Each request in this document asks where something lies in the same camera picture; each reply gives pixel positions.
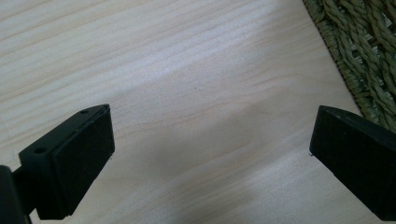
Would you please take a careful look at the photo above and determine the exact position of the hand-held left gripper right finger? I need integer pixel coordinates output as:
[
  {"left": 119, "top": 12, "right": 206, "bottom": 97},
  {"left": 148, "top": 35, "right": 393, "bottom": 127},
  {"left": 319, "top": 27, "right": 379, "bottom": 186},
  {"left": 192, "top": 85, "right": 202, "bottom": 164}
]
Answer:
[{"left": 308, "top": 105, "right": 396, "bottom": 222}]

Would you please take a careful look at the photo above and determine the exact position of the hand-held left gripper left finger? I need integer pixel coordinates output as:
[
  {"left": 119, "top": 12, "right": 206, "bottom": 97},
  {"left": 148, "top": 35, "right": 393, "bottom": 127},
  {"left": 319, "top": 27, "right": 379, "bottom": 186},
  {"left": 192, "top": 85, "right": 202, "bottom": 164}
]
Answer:
[{"left": 12, "top": 104, "right": 116, "bottom": 221}]

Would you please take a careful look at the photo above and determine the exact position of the woven green straw basket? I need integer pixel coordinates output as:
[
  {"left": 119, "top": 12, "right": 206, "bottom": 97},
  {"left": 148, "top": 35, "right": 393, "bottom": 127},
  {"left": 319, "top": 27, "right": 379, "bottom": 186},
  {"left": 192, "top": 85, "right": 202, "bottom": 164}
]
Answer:
[{"left": 302, "top": 0, "right": 396, "bottom": 134}]

